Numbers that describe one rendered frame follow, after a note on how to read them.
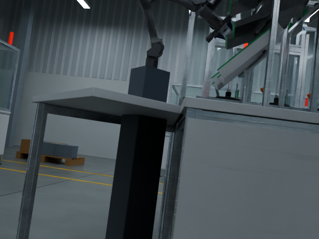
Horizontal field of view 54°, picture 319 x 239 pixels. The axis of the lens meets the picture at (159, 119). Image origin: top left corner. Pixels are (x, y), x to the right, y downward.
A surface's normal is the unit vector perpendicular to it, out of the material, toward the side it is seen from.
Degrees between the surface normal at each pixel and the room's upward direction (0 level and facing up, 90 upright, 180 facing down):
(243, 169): 90
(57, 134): 90
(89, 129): 90
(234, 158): 90
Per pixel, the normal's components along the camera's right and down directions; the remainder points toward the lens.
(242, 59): -0.18, -0.09
